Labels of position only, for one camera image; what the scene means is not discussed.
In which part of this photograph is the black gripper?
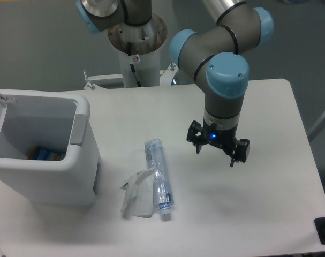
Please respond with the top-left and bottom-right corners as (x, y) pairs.
(186, 111), (250, 167)

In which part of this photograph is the crushed clear plastic bottle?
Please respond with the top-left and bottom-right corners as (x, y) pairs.
(144, 139), (174, 221)

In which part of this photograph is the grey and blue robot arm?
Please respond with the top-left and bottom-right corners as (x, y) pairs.
(76, 1), (274, 163)

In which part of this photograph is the blue box in trash can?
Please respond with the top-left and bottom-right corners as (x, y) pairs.
(28, 146), (66, 161)

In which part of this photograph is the white trash can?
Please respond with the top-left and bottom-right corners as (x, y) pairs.
(0, 89), (100, 205)

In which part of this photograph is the white right base bracket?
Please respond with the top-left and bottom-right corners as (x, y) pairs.
(160, 63), (179, 86)

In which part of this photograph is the white base bracket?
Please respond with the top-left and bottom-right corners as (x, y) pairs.
(160, 63), (179, 86)
(83, 70), (124, 90)

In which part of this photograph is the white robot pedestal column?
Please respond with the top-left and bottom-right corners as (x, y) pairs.
(108, 14), (168, 88)

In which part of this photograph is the black cable on pedestal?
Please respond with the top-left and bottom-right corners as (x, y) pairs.
(127, 41), (142, 88)

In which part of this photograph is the white left base bracket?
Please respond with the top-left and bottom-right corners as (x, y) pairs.
(83, 70), (124, 90)

